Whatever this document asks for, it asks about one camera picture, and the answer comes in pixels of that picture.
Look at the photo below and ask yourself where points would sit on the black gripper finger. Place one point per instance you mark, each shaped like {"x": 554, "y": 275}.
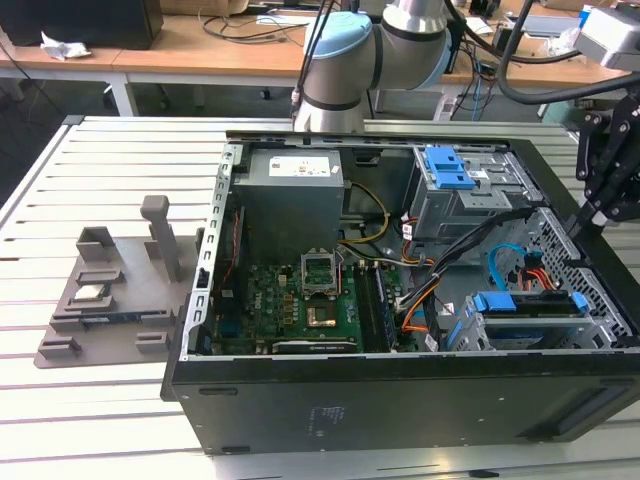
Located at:
{"x": 607, "y": 155}
{"x": 625, "y": 200}

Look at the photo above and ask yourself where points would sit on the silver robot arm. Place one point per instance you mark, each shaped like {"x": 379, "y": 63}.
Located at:
{"x": 335, "y": 85}

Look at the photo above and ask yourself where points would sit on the silver slotted disk bay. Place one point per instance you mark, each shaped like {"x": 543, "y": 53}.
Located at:
{"x": 530, "y": 325}

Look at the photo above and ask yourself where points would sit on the blue disk carrier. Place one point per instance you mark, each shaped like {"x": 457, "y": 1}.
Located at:
{"x": 447, "y": 172}

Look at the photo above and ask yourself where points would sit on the silver disk bay cage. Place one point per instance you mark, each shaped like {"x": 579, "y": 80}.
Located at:
{"x": 450, "y": 210}

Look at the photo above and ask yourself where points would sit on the white power strip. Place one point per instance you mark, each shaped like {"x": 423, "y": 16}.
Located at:
{"x": 445, "y": 107}

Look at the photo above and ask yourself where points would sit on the installed RAM stick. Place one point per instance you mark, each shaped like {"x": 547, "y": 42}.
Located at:
{"x": 387, "y": 310}

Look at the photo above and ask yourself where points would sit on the black RAM slot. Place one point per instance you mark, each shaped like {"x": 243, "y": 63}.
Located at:
{"x": 367, "y": 310}

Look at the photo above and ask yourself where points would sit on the thin metal locking lever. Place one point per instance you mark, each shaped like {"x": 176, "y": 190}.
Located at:
{"x": 340, "y": 275}

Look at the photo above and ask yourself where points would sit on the CPU socket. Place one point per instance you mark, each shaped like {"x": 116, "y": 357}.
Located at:
{"x": 320, "y": 316}

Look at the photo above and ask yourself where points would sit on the grey power supply box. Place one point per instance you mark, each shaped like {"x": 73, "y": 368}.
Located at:
{"x": 285, "y": 210}

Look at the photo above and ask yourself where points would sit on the black graphics card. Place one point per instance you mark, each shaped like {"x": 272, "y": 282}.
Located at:
{"x": 310, "y": 346}

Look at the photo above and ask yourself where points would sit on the black open PC case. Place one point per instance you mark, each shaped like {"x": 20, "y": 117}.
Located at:
{"x": 350, "y": 415}

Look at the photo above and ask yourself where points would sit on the green motherboard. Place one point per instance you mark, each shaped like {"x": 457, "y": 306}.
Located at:
{"x": 270, "y": 300}

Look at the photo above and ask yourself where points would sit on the wooden desk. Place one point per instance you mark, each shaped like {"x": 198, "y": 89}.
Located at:
{"x": 200, "y": 55}

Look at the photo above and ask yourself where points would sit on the grey parts rack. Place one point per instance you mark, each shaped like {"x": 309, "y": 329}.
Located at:
{"x": 125, "y": 255}

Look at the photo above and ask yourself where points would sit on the silver CPU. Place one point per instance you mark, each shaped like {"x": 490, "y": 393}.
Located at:
{"x": 91, "y": 292}

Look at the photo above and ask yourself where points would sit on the black computer box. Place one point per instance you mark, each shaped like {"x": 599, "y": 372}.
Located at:
{"x": 75, "y": 22}

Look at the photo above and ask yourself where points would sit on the crumpled white paper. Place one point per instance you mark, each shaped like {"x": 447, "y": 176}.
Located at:
{"x": 62, "y": 47}

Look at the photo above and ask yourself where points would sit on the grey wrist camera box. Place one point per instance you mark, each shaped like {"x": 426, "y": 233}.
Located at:
{"x": 610, "y": 35}

